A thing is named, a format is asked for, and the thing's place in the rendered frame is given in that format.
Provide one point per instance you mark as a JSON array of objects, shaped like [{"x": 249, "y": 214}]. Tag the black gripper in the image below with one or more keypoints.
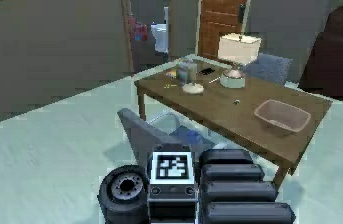
[{"x": 124, "y": 193}]

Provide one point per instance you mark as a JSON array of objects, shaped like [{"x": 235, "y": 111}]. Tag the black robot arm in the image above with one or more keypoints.
[{"x": 225, "y": 193}]

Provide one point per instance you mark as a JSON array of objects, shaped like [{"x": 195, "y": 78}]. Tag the grey blue chair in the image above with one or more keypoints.
[
  {"x": 269, "y": 68},
  {"x": 149, "y": 135}
]

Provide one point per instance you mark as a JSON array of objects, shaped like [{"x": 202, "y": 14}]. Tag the white round plate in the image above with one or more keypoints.
[{"x": 193, "y": 88}]

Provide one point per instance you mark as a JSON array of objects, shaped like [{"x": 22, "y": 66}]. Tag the brown wooden table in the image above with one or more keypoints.
[{"x": 225, "y": 106}]

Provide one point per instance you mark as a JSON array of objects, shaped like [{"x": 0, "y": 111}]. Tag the pale thin pen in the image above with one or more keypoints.
[{"x": 214, "y": 80}]

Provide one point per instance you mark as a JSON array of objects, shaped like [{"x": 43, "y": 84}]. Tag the small dark round object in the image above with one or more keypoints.
[{"x": 236, "y": 101}]

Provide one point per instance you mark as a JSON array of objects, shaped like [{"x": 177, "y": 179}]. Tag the black flat phone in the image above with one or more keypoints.
[{"x": 206, "y": 71}]

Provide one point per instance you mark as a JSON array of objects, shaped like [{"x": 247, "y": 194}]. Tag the white toilet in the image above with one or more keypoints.
[{"x": 160, "y": 35}]

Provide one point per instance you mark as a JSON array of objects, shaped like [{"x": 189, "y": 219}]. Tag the white shade table lamp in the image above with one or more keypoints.
[{"x": 237, "y": 53}]

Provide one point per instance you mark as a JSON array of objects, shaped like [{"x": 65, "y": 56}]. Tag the brown wooden door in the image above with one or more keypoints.
[{"x": 217, "y": 26}]

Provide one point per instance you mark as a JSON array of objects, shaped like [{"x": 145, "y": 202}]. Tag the dark brown sofa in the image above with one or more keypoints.
[{"x": 339, "y": 53}]

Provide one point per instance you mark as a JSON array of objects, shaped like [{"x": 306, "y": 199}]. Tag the red wall object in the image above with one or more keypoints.
[{"x": 138, "y": 30}]

